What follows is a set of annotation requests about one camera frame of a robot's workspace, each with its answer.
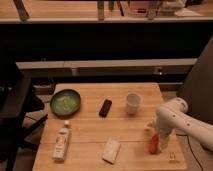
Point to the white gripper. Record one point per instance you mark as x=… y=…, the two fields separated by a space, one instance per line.
x=164 y=135

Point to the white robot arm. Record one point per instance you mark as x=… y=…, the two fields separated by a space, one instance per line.
x=172 y=115

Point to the white paper cup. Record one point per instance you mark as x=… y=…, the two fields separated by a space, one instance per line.
x=133 y=102

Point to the white sponge block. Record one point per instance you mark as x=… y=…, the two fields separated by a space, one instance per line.
x=111 y=150

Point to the black rectangular block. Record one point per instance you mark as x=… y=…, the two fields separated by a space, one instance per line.
x=105 y=108

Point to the green bowl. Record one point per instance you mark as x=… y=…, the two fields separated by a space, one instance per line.
x=65 y=102

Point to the white squeeze bottle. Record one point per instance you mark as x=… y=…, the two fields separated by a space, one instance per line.
x=62 y=141

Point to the dark chair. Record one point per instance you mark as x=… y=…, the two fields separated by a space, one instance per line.
x=18 y=99

